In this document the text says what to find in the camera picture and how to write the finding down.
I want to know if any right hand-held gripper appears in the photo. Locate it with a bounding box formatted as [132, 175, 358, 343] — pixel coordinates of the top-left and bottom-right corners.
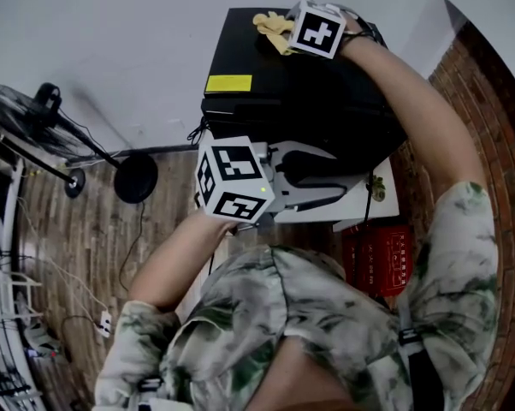
[284, 0, 349, 60]

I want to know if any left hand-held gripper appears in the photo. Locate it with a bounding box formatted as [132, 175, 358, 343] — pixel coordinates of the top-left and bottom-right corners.
[195, 134, 349, 226]

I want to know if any yellow cleaning cloth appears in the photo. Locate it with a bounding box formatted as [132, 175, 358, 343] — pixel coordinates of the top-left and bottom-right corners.
[252, 10, 298, 57]

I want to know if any black box appliance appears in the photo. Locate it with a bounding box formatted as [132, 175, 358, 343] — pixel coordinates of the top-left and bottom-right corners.
[200, 7, 409, 176]

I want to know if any person's left forearm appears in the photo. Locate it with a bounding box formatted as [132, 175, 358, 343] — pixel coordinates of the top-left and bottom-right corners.
[127, 216, 241, 313]

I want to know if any person's right forearm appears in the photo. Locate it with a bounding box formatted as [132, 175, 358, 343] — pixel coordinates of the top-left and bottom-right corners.
[340, 15, 488, 200]

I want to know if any white low table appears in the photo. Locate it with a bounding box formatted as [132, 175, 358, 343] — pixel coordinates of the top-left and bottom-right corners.
[196, 129, 400, 234]

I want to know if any small potted succulent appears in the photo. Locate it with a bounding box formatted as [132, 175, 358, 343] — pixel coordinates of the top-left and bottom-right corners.
[368, 175, 389, 203]

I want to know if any red box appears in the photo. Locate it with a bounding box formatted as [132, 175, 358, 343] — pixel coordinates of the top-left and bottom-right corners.
[341, 223, 413, 300]

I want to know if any person's patterned shirt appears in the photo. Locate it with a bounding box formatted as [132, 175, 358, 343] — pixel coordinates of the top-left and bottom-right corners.
[92, 181, 501, 411]

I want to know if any black standing fan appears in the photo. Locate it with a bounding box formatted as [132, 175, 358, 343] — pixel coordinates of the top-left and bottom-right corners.
[0, 81, 160, 206]

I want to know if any person's bare chest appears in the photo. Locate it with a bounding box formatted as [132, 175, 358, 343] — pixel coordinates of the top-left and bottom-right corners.
[242, 336, 370, 411]

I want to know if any black stand with round base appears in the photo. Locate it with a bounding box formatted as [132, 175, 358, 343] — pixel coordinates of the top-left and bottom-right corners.
[0, 117, 87, 200]

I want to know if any white power strip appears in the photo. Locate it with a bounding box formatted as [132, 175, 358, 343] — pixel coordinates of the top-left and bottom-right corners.
[96, 309, 114, 338]

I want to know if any white small shelf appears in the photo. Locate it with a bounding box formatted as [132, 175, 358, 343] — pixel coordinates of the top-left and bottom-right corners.
[0, 270, 44, 321]

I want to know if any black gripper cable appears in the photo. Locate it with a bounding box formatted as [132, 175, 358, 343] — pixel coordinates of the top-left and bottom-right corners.
[363, 169, 376, 230]

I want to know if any black coiled power cord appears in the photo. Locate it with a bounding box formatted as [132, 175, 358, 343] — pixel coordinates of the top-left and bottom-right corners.
[186, 116, 214, 146]

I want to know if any grey harness strap with buckle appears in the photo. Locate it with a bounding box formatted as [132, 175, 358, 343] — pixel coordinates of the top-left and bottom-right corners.
[396, 301, 430, 411]
[135, 374, 165, 411]

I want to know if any black floor cable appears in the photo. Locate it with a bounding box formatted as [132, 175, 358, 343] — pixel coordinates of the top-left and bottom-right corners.
[118, 201, 148, 293]

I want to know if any white floor cable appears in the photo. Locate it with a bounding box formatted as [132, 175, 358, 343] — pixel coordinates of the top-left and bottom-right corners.
[17, 194, 109, 316]

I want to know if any black wire rack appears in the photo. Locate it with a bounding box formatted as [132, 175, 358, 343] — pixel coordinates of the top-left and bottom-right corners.
[0, 152, 44, 411]

